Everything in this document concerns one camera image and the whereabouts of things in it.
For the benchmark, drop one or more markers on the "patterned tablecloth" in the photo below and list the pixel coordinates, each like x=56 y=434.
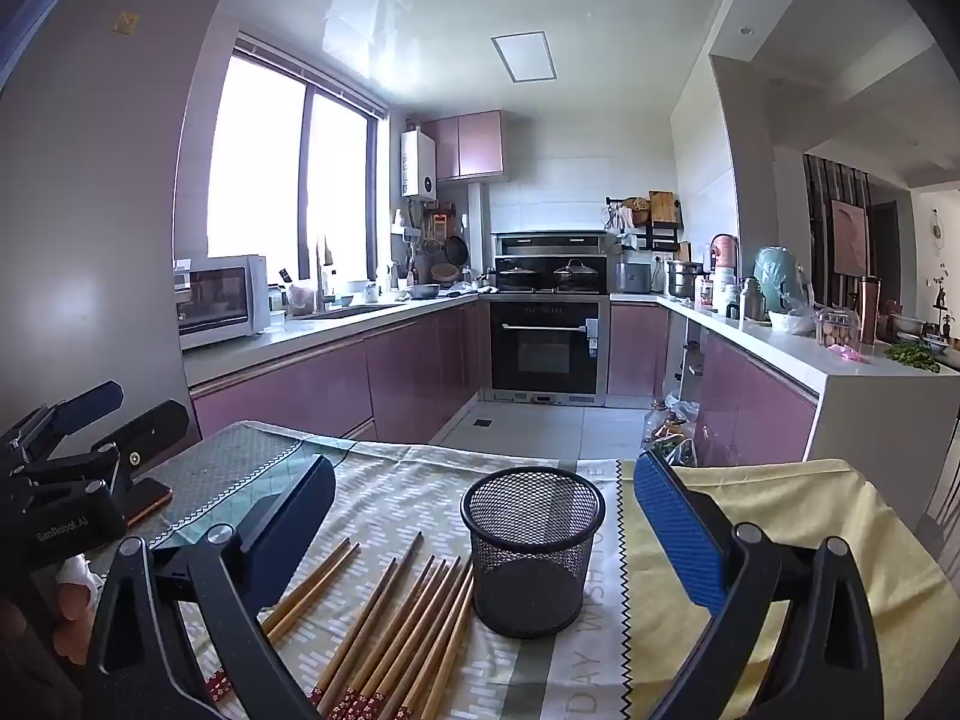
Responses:
x=420 y=495

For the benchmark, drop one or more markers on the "pink wall cabinet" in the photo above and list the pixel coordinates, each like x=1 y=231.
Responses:
x=469 y=146

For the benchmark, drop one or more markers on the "white toaster oven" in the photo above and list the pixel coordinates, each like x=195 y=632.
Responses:
x=217 y=300

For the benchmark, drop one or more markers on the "steel bowl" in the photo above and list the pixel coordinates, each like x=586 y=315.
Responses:
x=424 y=291

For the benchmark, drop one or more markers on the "dark smartphone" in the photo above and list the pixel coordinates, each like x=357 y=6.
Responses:
x=154 y=499

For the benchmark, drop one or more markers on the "teal air fryer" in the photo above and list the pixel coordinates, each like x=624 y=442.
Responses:
x=780 y=277

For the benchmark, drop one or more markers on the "framed wall picture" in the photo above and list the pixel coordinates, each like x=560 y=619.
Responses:
x=849 y=236

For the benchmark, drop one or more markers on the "black wall rack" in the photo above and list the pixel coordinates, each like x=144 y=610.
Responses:
x=660 y=225

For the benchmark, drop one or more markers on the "pink base cabinet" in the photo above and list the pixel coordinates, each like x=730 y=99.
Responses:
x=750 y=405
x=337 y=382

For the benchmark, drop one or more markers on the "clear plastic oil bottle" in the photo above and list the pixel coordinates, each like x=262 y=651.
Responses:
x=660 y=416

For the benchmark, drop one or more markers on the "grey chair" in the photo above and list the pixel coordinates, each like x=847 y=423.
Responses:
x=941 y=510

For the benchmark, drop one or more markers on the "brown tumbler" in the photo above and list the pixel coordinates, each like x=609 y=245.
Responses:
x=869 y=311

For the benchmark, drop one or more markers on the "bunch of wooden chopsticks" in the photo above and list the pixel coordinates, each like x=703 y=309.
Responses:
x=405 y=615

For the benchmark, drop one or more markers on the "built-in black oven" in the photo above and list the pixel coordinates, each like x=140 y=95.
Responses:
x=544 y=349

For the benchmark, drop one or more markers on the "clear cookie container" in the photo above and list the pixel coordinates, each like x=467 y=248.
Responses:
x=836 y=330

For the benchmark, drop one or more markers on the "plastic bag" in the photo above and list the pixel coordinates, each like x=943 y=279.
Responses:
x=679 y=446

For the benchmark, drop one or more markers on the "white water heater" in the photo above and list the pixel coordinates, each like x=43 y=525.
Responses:
x=418 y=165

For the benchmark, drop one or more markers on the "pot with glass lid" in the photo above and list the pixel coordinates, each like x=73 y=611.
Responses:
x=517 y=270
x=575 y=270

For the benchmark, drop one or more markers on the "pink kettle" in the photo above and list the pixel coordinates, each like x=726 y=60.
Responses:
x=724 y=251

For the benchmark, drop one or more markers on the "steel steamer pot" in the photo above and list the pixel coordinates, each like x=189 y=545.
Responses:
x=682 y=279

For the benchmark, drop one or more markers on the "steel thermos bottle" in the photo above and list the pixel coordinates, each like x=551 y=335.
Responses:
x=751 y=300

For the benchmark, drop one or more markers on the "black stove hood unit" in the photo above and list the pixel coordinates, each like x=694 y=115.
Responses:
x=547 y=244

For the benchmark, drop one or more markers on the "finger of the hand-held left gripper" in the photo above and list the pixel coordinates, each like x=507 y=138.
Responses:
x=90 y=399
x=154 y=424

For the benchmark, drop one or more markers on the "yellow tablecloth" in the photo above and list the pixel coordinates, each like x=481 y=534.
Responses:
x=787 y=502

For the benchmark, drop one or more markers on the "white bowl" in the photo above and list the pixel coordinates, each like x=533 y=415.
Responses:
x=791 y=322

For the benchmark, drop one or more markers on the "ceiling light panel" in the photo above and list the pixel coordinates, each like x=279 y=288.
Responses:
x=525 y=56

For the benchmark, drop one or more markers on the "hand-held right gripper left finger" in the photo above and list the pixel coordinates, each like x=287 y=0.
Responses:
x=300 y=525

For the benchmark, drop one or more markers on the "kitchen sink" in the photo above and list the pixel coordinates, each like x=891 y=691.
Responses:
x=341 y=310

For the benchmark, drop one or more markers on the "black mesh cup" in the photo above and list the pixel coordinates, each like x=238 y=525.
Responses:
x=525 y=577

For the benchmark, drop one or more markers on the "green vegetables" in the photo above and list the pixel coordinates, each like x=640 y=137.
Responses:
x=911 y=356

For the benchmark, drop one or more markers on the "grey refrigerator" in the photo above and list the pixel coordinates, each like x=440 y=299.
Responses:
x=97 y=202

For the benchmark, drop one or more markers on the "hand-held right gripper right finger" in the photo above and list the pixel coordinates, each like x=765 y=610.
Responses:
x=675 y=532

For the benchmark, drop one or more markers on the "white kitchen countertop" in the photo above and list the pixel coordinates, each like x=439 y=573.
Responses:
x=247 y=349

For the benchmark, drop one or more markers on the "hanging frying pan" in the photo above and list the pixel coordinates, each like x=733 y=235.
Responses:
x=456 y=249

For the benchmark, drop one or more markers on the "person's left hand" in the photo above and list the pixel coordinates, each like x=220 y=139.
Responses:
x=75 y=615

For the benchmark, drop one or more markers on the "steel faucet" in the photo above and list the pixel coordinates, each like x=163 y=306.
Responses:
x=322 y=270

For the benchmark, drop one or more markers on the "silver rice cooker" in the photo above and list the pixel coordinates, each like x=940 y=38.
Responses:
x=634 y=277

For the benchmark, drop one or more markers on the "kitchen window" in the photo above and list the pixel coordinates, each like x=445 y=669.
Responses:
x=255 y=165

